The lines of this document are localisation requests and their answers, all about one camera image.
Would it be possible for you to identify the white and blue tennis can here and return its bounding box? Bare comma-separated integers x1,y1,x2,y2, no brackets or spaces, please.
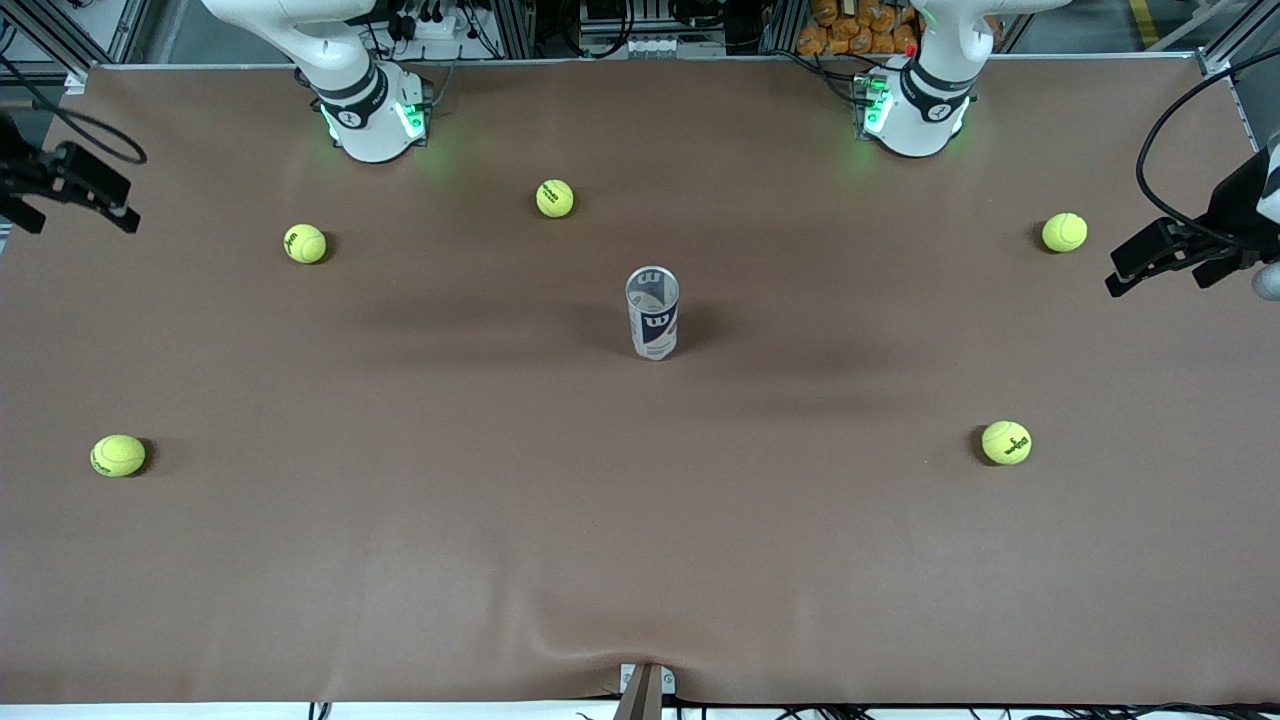
624,264,682,362

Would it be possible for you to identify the orange packaged goods pile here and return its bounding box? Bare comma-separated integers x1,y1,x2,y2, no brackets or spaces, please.
797,0,1003,57

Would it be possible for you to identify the white power strip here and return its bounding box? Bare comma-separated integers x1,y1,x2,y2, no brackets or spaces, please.
385,0,471,46

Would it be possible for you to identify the white terminal strip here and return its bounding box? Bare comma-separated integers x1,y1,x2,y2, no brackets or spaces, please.
580,35,726,59

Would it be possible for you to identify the brown table mat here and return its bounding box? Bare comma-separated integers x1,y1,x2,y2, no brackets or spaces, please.
0,55,1280,707

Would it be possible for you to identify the grey metal mounting bracket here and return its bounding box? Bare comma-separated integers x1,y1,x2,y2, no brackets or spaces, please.
618,662,677,697

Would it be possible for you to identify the brown camera pole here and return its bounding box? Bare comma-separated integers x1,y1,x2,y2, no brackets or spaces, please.
610,665,664,720

